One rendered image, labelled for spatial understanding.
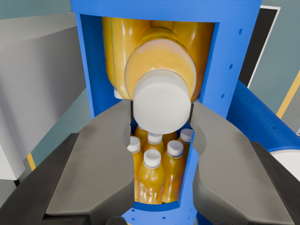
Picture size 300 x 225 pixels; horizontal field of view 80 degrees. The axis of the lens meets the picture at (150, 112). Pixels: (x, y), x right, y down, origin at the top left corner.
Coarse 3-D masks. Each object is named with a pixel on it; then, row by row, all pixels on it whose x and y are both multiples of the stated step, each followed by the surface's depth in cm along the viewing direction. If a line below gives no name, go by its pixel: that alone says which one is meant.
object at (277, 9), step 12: (264, 12) 111; (276, 12) 110; (264, 24) 114; (252, 36) 118; (264, 36) 117; (252, 48) 122; (264, 48) 122; (252, 60) 126; (240, 72) 130; (252, 72) 130
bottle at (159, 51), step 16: (144, 32) 25; (160, 32) 20; (144, 48) 15; (160, 48) 14; (176, 48) 14; (128, 64) 15; (144, 64) 13; (160, 64) 13; (176, 64) 13; (192, 64) 15; (128, 80) 15; (192, 80) 14
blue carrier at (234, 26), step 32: (96, 0) 19; (128, 0) 18; (160, 0) 17; (192, 0) 17; (224, 0) 18; (256, 0) 21; (96, 32) 36; (224, 32) 20; (96, 64) 38; (224, 64) 23; (96, 96) 40; (224, 96) 26; (192, 160) 30; (160, 224) 38; (192, 224) 49
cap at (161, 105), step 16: (144, 80) 12; (160, 80) 11; (176, 80) 12; (144, 96) 11; (160, 96) 11; (176, 96) 11; (144, 112) 12; (160, 112) 12; (176, 112) 12; (144, 128) 12; (160, 128) 12; (176, 128) 12
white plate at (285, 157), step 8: (272, 152) 53; (280, 152) 53; (288, 152) 52; (296, 152) 52; (280, 160) 54; (288, 160) 54; (296, 160) 54; (288, 168) 56; (296, 168) 55; (296, 176) 57
